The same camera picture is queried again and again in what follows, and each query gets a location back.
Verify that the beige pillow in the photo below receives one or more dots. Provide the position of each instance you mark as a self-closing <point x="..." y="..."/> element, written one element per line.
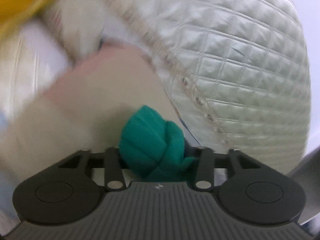
<point x="85" y="109"/>

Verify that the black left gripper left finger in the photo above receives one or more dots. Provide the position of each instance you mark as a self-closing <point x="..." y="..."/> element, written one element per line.
<point x="106" y="166"/>

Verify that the green hooded sweatshirt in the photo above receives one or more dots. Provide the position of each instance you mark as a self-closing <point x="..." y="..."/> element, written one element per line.
<point x="153" y="148"/>

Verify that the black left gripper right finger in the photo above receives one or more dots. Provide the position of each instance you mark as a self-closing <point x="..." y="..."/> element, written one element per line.
<point x="207" y="161"/>

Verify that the quilted cream headboard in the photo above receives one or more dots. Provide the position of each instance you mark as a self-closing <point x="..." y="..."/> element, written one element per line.
<point x="237" y="71"/>

